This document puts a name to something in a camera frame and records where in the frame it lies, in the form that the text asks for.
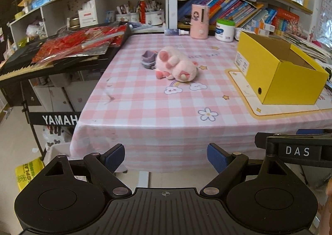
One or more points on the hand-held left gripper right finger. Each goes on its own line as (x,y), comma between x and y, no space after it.
(217,158)

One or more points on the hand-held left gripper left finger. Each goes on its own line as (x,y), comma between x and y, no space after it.
(115,157)

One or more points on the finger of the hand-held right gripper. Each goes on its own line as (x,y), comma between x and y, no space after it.
(311,132)

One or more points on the yellow cardboard box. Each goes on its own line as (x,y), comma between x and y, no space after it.
(293,87)

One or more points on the large pink pig plush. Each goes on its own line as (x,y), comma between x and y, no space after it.
(179,65)

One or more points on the person's right hand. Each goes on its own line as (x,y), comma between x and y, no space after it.
(329,188)

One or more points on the yellow-bordered desk mat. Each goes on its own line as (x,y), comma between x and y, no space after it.
(249,105)

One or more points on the black keyboard stand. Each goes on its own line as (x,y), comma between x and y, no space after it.
(59,119)

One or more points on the stack of paper booklets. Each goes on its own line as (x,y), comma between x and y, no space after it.
(308,45)

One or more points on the yellow plastic bag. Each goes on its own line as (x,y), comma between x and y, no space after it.
(27,175)

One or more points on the orange white carton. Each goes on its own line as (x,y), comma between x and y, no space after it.
(262,32)
(264,26)

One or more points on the red boxed book set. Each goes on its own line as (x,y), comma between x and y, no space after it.
(288,20)

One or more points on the pile of red paper decorations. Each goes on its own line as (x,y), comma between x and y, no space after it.
(67,45)

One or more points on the white jar green lid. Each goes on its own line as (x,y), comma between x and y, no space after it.
(225,32)

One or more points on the blue spray bottle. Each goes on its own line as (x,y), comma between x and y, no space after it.
(173,32)

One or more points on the black electronic keyboard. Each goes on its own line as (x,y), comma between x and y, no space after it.
(18,61)

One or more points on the pink humidifier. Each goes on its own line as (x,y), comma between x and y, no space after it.
(199,22)

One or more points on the white pen holder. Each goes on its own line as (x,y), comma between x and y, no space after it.
(155,18)
(122,18)
(134,18)

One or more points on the white straw box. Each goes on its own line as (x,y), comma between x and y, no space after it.
(87,16)

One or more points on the red tassel ornament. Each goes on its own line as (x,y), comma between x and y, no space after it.
(142,10)

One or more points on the row of colourful books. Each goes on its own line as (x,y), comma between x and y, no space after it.
(228,7)

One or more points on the alphabet wall poster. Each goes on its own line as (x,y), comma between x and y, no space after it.
(327,9)

